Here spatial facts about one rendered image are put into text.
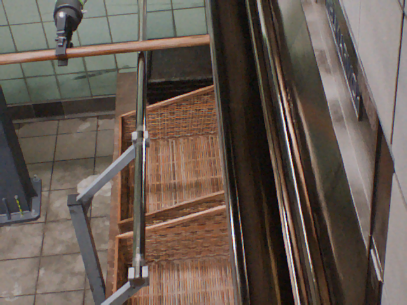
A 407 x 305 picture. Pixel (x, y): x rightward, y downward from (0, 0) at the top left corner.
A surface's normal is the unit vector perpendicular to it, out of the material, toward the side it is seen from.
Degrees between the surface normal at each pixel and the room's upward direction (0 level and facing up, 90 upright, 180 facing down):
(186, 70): 0
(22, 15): 90
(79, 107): 90
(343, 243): 70
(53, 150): 0
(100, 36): 90
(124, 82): 0
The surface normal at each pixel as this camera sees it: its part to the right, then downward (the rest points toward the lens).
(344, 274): -0.96, -0.17
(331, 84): -0.08, -0.74
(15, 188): 0.12, 0.65
